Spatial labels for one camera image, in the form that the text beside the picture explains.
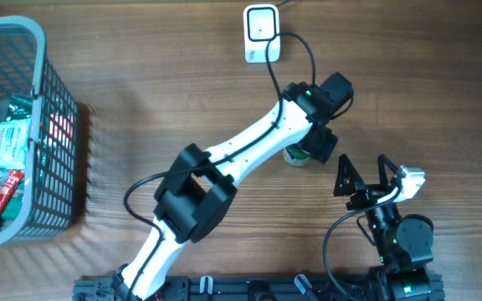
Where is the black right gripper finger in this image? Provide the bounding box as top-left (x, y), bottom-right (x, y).
top-left (377, 154), bottom-right (398, 191)
top-left (333, 154), bottom-right (366, 196)

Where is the green lid jar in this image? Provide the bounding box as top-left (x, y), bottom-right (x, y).
top-left (283, 145), bottom-right (310, 167)

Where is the green sponge package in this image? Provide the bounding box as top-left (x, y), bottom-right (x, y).
top-left (0, 94), bottom-right (33, 222)

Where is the teal tissue packet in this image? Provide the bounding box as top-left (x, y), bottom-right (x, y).
top-left (0, 119), bottom-right (31, 170)

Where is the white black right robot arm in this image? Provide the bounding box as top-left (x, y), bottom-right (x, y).
top-left (334, 154), bottom-right (445, 301)

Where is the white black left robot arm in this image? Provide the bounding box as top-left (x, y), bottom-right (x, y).
top-left (113, 73), bottom-right (354, 300)

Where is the white barcode scanner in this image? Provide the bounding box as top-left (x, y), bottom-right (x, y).
top-left (243, 3), bottom-right (281, 64)

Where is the grey plastic mesh basket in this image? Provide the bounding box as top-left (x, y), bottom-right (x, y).
top-left (0, 16), bottom-right (79, 246)

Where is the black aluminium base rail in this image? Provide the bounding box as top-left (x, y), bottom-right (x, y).
top-left (73, 273), bottom-right (445, 301)

